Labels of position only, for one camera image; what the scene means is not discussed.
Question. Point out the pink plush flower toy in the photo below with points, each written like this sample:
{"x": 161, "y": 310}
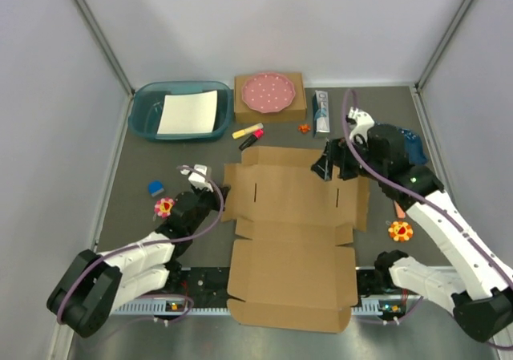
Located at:
{"x": 163, "y": 207}

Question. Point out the white paper sheet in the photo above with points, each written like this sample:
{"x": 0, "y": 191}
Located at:
{"x": 190, "y": 114}

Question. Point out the teal plastic bin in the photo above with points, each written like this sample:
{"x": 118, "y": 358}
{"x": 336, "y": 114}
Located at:
{"x": 148, "y": 105}

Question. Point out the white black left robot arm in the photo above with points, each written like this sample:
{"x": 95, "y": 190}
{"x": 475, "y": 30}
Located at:
{"x": 96, "y": 284}

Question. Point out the pink dotted plate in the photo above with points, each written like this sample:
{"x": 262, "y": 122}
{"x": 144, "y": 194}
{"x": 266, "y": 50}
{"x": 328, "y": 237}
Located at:
{"x": 268, "y": 92}

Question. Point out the closed brown cardboard box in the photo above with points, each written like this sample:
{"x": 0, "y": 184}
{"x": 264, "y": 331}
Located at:
{"x": 295, "y": 112}

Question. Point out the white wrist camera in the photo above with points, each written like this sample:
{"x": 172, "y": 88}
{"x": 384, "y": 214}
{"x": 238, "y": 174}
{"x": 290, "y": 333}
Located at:
{"x": 360, "y": 122}
{"x": 199, "y": 177}

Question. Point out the orange plush flower toy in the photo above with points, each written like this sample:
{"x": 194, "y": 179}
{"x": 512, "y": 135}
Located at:
{"x": 400, "y": 231}

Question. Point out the brown cardboard box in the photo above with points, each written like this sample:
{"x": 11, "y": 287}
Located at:
{"x": 295, "y": 112}
{"x": 293, "y": 263}

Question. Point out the yellow highlighter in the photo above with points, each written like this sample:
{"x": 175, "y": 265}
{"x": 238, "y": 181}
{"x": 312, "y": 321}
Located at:
{"x": 247, "y": 131}

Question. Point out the small orange candy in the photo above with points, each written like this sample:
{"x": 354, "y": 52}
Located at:
{"x": 304, "y": 128}

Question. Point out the white blue toothpaste box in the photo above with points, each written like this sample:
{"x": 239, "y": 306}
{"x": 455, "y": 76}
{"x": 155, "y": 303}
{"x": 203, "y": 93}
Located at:
{"x": 321, "y": 118}

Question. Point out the blue eraser block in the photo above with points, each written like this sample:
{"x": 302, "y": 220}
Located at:
{"x": 155, "y": 188}

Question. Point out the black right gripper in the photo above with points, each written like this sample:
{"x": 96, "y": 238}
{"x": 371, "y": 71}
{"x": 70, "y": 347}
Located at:
{"x": 323, "y": 167}

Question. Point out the black pink highlighter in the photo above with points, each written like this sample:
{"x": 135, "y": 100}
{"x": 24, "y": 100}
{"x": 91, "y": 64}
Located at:
{"x": 252, "y": 139}

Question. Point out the grey orange pen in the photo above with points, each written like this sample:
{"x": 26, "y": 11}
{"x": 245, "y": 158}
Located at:
{"x": 400, "y": 214}

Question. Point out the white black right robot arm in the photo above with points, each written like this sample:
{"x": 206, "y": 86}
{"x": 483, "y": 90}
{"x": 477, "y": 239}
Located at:
{"x": 479, "y": 294}

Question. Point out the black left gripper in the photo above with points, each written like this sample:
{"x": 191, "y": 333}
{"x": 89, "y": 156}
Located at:
{"x": 215, "y": 196}

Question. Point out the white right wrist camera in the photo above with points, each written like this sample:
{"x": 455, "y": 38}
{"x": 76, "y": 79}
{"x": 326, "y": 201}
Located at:
{"x": 360, "y": 122}

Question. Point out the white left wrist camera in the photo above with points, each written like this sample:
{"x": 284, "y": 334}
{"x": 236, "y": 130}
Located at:
{"x": 199, "y": 177}

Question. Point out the grey slotted cable duct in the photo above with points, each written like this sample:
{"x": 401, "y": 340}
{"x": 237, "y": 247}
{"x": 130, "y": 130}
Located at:
{"x": 175, "y": 307}

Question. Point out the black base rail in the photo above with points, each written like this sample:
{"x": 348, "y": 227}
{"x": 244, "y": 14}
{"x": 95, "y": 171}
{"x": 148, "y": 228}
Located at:
{"x": 197, "y": 280}

